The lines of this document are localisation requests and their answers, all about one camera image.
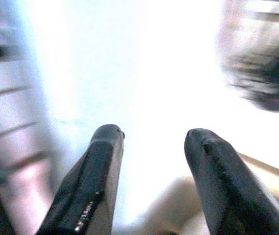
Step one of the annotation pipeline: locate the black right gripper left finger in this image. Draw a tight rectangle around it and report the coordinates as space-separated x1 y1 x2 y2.
36 124 126 235

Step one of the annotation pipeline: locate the dark blurred appliance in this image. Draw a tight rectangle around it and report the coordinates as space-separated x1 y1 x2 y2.
216 0 279 114

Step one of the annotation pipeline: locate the white drawer cabinet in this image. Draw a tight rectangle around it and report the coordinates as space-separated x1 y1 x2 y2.
0 0 64 196

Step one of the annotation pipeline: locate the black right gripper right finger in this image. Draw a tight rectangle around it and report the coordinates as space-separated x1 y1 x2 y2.
184 128 279 235

